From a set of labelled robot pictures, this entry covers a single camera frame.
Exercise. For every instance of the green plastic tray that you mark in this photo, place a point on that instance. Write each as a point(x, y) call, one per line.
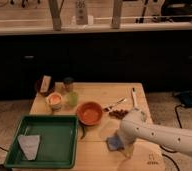
point(57, 147)

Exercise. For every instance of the dark green pepper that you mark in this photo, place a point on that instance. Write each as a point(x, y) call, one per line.
point(83, 128)

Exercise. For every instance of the orange bowl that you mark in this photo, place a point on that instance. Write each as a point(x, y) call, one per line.
point(89, 113)

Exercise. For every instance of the blue sponge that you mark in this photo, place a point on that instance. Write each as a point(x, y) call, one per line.
point(114, 143)

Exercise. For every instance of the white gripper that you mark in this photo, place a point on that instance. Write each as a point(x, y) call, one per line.
point(128, 151)

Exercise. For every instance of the bunch of dark grapes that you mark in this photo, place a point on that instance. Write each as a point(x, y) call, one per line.
point(118, 114)

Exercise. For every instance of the green plastic cup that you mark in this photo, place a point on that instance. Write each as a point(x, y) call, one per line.
point(72, 98)

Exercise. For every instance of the grey folded cloth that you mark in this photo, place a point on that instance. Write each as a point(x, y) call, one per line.
point(29, 145)

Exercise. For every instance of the dark base box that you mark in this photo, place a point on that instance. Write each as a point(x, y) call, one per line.
point(185, 98)

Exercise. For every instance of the dark lidded spice jar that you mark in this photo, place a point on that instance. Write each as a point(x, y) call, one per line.
point(68, 84)

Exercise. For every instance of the dark plate with block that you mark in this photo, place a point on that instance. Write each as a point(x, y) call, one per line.
point(45, 85)

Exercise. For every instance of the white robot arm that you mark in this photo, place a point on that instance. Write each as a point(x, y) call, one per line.
point(134, 126)

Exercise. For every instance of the metal fork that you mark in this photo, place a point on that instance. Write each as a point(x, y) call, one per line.
point(110, 107)

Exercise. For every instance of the small cup with orange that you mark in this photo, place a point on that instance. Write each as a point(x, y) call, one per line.
point(54, 101)

